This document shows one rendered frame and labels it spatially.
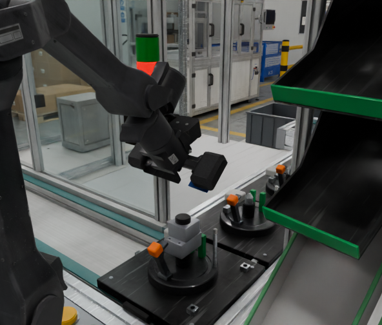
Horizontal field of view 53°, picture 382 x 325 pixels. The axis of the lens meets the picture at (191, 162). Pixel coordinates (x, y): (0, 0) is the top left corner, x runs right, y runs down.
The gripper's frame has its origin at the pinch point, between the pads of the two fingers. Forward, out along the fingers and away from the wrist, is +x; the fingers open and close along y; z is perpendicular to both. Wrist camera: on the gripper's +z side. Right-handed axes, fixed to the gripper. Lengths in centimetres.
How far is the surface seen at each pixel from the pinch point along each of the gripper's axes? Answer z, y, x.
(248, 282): -9.7, -12.1, 18.2
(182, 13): 97, 80, 40
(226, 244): -3.1, -1.7, 23.7
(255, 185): 23, 9, 45
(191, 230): -7.4, -2.4, 6.7
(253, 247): -1.0, -6.9, 25.4
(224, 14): 102, 62, 45
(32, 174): -5, 76, 25
